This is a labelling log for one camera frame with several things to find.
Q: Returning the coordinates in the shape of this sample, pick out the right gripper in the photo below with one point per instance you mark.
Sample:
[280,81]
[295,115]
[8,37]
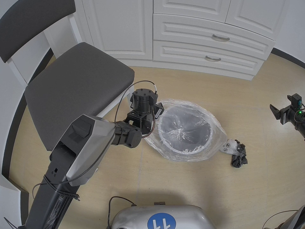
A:
[288,116]

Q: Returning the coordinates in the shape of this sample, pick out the white printed wrapper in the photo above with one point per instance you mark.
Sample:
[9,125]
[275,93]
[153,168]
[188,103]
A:
[227,147]

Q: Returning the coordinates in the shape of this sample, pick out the black plastic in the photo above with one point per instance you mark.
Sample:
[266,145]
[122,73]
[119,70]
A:
[239,160]

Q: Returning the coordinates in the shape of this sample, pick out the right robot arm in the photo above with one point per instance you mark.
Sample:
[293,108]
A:
[300,126]

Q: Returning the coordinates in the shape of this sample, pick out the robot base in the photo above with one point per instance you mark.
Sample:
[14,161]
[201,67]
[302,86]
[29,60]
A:
[157,216]

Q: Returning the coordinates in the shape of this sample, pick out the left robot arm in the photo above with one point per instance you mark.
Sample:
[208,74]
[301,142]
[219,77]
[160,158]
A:
[81,139]

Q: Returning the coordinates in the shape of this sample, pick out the clear plastic bag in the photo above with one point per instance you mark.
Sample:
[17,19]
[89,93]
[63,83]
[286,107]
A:
[214,137]

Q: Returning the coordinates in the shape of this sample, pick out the white trash bin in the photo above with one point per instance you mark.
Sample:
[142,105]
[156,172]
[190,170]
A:
[188,149]

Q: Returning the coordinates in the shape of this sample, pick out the white wardrobe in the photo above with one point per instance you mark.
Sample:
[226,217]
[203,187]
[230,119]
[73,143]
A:
[190,27]

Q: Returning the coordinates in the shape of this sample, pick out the white chair with grey cushions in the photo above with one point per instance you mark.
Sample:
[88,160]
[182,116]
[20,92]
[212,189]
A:
[78,85]

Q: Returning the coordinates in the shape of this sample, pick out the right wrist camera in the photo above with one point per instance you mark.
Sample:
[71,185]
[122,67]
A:
[296,101]

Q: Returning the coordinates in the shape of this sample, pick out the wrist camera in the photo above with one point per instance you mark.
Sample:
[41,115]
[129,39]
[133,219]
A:
[296,101]
[158,111]

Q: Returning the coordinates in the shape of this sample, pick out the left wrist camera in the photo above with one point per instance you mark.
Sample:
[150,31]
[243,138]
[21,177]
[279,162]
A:
[158,111]

